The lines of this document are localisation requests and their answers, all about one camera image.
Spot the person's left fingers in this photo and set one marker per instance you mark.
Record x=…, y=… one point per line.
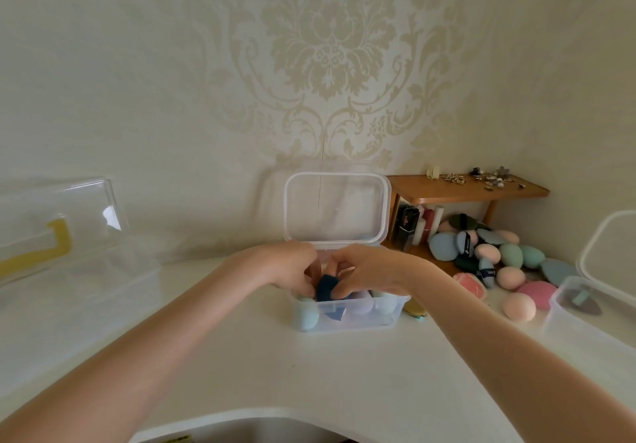
x=305, y=266

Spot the teal makeup sponge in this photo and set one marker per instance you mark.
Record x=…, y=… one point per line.
x=305, y=314

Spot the red lipstick tube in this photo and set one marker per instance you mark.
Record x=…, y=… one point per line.
x=427, y=221

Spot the person's right fingers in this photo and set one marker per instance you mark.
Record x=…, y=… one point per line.
x=348, y=271

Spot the scatter of small jewellery pieces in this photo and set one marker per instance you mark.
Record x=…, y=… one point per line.
x=489, y=179

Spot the person's right forearm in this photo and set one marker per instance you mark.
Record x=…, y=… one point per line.
x=516, y=358

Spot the person's left forearm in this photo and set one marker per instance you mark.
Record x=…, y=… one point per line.
x=139, y=348

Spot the black cosmetic box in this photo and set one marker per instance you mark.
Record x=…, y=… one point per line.
x=406, y=226

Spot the pale yellow hair claw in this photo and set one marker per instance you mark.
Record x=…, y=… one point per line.
x=433, y=173

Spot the grey makeup puff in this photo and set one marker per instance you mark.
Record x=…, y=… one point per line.
x=582, y=302

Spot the blue wedge makeup sponge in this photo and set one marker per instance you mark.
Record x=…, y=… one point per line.
x=335, y=315

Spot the person's right hand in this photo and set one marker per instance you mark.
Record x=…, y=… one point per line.
x=377, y=271

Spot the dark blue makeup sponge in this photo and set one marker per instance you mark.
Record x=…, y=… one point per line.
x=327, y=288

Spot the large clear storage box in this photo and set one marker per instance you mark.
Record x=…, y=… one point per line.
x=74, y=298

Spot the small clear lidded plastic box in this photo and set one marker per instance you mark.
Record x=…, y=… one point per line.
x=335, y=209

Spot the light blue makeup sponge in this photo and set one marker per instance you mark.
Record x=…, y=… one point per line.
x=383, y=303

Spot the gold round compact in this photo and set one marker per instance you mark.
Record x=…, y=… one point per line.
x=415, y=310

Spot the person's left hand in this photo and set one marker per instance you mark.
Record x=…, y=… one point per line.
x=290, y=266

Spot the pile of pastel makeup sponges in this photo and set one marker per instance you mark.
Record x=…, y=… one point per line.
x=512, y=278

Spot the white cosmetic tube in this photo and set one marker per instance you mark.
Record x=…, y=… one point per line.
x=419, y=233

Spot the lavender makeup sponge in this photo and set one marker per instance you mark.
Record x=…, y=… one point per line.
x=360, y=306

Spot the pale cosmetic stick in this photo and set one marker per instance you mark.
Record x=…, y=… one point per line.
x=437, y=221

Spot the small wooden shelf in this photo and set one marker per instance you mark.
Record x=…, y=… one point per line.
x=422, y=189

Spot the clear plastic box white-rimmed lid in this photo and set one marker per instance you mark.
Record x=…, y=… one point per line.
x=596, y=308

